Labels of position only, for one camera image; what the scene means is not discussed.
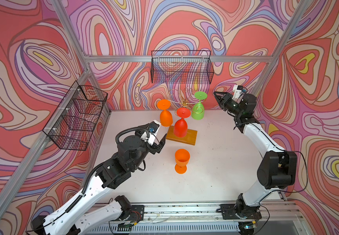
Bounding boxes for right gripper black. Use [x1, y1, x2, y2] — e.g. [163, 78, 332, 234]
[213, 90, 243, 116]

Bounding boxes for orange wine glass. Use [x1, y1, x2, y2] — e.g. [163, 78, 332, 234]
[157, 99, 173, 127]
[175, 149, 191, 174]

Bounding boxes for green wine glass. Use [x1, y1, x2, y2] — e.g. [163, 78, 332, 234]
[192, 91, 208, 120]

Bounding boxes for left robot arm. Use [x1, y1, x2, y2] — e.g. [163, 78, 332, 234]
[26, 120, 165, 235]

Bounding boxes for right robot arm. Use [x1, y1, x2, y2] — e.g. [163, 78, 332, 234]
[213, 92, 297, 219]

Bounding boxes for red wine glass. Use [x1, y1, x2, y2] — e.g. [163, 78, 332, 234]
[173, 107, 191, 138]

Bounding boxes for wooden rack base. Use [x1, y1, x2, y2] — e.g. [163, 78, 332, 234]
[166, 126, 198, 146]

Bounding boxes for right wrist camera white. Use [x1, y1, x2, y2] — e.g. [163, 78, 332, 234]
[233, 85, 245, 100]

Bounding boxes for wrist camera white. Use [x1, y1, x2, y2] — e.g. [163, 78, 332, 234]
[233, 85, 245, 100]
[140, 120, 161, 146]

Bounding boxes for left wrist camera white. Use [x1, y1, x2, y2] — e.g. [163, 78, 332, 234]
[140, 120, 161, 146]

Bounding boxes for black wire basket back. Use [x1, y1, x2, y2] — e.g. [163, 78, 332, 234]
[150, 49, 214, 84]

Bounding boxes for black wire basket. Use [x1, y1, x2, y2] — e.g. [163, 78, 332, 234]
[42, 81, 108, 151]
[150, 49, 214, 84]

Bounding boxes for gold wire glass rack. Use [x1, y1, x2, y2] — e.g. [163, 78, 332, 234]
[168, 88, 198, 116]

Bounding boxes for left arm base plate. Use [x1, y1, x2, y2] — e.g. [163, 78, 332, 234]
[108, 205, 145, 235]

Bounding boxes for black wire basket left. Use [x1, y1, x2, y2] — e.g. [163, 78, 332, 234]
[42, 81, 108, 151]

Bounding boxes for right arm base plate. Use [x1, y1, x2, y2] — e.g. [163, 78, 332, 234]
[216, 204, 262, 220]

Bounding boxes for aluminium mounting rail front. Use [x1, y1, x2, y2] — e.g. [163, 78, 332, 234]
[85, 201, 309, 235]

